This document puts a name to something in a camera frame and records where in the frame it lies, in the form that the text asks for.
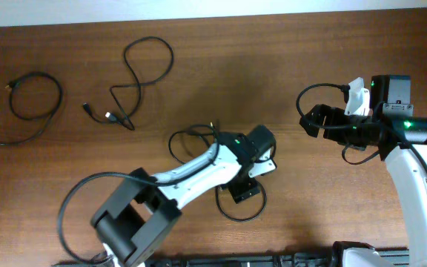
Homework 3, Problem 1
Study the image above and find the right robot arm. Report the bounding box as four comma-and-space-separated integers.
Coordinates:
299, 75, 427, 266

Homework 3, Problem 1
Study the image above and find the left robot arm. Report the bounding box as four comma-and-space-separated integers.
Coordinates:
90, 125, 277, 266

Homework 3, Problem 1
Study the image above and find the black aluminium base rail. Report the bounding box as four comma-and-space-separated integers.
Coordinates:
52, 250, 409, 267

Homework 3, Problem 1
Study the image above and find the black usb cable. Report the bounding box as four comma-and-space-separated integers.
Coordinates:
205, 120, 268, 223

